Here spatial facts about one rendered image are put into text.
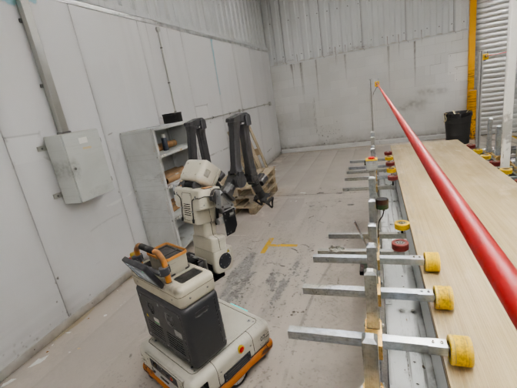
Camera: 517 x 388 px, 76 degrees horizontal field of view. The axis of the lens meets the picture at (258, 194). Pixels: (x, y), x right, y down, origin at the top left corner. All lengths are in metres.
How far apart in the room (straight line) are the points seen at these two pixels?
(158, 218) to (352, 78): 6.76
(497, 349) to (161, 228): 3.43
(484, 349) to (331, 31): 8.75
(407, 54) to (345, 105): 1.83
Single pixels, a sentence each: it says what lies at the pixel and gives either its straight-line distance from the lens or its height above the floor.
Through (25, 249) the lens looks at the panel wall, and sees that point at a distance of 3.24.
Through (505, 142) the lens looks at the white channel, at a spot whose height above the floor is 1.09.
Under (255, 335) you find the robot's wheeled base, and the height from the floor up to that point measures 0.25.
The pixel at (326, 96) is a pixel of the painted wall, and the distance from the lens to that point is 9.42.
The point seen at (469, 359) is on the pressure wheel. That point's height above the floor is 0.95.
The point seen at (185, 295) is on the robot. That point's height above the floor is 0.77.
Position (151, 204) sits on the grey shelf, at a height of 0.71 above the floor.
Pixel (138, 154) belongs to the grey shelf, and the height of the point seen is 1.30.
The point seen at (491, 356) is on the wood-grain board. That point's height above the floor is 0.90.
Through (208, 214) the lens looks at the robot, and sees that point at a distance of 2.07.
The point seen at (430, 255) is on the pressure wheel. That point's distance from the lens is 1.54.
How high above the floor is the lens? 1.70
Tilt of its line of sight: 16 degrees down
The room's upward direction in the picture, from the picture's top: 9 degrees counter-clockwise
